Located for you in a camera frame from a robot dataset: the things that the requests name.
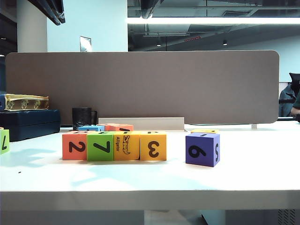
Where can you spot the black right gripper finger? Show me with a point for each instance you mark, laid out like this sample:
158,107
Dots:
145,8
154,5

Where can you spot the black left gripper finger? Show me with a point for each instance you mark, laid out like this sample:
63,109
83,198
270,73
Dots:
58,9
44,9

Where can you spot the orange-red block letter D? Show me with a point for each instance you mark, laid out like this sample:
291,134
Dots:
73,147

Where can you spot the yellow block letter P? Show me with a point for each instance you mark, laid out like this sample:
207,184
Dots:
153,147

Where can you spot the yellow block letter E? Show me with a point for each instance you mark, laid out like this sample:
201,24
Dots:
126,147

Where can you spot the green block letter E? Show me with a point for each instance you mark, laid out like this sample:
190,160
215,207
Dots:
100,147

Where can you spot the orange-red block letter M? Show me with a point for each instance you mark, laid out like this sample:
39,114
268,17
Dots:
117,127

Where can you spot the yellow block letter T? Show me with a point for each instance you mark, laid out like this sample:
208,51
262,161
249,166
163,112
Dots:
205,131

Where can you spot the green block letter N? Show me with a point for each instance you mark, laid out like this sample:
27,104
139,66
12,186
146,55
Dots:
4,143

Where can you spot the brown desk partition panel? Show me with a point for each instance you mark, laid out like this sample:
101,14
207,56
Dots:
140,86

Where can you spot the white ceiling light strip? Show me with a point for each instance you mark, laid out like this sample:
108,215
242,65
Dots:
234,20

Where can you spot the black mug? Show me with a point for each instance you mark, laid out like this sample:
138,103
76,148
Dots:
80,118

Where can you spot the dark blue case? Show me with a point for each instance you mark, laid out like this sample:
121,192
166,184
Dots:
28,124

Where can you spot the blue block fish picture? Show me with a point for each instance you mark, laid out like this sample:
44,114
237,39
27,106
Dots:
91,128

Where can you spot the purple block number 6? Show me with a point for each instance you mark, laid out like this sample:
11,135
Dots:
199,150

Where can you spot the black office chair headrest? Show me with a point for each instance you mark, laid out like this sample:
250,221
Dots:
294,79

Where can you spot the person in dark jacket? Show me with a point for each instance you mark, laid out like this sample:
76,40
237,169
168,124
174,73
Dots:
288,103

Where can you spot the black device beside partition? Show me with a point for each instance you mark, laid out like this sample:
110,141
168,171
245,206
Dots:
298,118

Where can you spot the wall poster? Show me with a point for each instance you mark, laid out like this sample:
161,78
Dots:
85,44

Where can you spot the metal partition foot bracket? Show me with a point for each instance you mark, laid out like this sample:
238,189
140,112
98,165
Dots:
254,126

